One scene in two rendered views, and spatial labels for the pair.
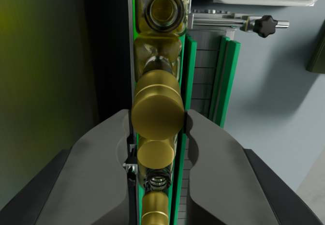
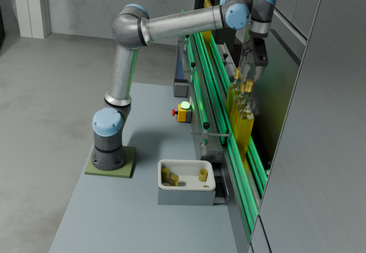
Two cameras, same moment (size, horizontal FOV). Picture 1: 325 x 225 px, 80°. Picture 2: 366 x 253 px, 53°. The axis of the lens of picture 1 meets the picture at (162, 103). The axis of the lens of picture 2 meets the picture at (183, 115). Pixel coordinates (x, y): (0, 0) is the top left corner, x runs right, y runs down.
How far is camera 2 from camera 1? 1.36 m
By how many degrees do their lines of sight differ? 32
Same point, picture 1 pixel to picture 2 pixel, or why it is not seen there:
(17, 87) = (275, 93)
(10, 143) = (274, 83)
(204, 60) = (211, 137)
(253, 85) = (165, 145)
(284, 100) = (142, 139)
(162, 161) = not seen: hidden behind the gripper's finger
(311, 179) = (12, 123)
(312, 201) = (8, 103)
